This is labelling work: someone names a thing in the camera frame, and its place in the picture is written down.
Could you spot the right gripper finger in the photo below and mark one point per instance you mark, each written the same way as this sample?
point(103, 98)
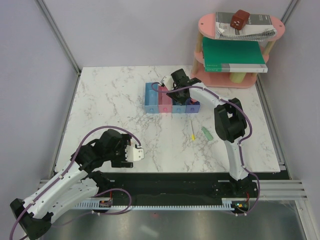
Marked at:
point(176, 103)
point(187, 101)

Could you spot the yellow cap white pen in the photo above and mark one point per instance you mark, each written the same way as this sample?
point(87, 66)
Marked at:
point(192, 131)

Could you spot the yellow foam roll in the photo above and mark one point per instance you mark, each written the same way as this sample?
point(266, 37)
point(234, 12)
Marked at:
point(237, 77)

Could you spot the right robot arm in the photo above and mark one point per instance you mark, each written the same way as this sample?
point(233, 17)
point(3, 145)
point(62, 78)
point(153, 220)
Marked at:
point(230, 122)

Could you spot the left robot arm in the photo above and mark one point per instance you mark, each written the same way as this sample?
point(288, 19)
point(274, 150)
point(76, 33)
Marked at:
point(60, 177)

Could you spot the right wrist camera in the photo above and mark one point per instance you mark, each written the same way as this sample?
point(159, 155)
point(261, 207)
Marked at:
point(168, 82)

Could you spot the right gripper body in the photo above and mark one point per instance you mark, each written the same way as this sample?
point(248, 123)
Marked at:
point(177, 95)

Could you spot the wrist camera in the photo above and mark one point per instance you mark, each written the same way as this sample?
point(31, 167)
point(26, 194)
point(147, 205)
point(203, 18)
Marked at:
point(168, 82)
point(134, 154)

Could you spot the pink three tier shelf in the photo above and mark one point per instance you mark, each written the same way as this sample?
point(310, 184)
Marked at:
point(207, 28)

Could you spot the green highlighter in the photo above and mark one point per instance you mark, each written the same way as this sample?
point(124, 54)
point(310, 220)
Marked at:
point(207, 133)

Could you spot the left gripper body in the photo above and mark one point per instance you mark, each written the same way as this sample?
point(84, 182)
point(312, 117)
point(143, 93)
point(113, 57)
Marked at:
point(118, 154)

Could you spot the green book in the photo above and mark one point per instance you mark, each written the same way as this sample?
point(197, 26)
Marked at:
point(232, 56)

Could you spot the white cable duct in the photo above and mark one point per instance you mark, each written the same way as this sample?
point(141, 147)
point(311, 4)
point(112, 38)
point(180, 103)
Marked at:
point(104, 205)

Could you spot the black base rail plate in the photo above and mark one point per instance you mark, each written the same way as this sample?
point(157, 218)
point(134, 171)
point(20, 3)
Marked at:
point(173, 188)

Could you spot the pink drawer bin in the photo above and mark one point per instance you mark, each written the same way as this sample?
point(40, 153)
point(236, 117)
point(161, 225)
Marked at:
point(165, 103)

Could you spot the pink cap glue bottle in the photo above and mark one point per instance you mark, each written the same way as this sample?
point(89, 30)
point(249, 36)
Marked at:
point(193, 101)

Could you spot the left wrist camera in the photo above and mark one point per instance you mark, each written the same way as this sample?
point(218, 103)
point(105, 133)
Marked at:
point(134, 154)

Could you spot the brown cube toy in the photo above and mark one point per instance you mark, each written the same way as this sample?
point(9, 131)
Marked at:
point(239, 19)

